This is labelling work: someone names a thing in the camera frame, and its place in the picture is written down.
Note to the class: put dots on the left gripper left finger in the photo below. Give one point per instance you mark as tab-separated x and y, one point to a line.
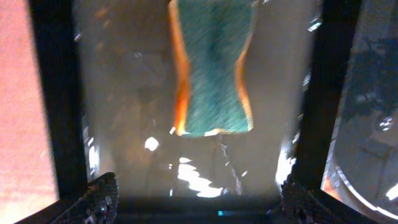
97	206

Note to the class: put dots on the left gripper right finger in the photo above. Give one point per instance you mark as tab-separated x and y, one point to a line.
301	206

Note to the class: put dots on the green and yellow sponge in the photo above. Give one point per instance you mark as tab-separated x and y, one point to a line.
210	40

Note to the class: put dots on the black rectangular tray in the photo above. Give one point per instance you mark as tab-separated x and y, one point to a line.
110	87

